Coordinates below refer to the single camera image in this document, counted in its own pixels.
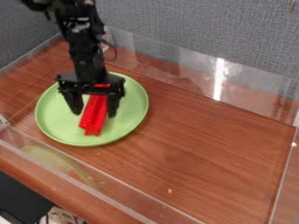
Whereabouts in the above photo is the clear acrylic enclosure wall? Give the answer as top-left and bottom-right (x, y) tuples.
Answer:
(0, 29), (299, 224)

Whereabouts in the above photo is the red star-shaped bar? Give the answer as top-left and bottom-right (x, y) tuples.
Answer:
(78, 94), (108, 136)

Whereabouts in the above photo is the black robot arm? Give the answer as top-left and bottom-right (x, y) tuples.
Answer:
(18, 0), (125, 117)

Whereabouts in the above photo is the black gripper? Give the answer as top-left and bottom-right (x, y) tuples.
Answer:
(56, 73), (125, 118)

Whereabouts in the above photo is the green round plate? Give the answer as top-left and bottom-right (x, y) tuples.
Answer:
(34, 72), (149, 147)

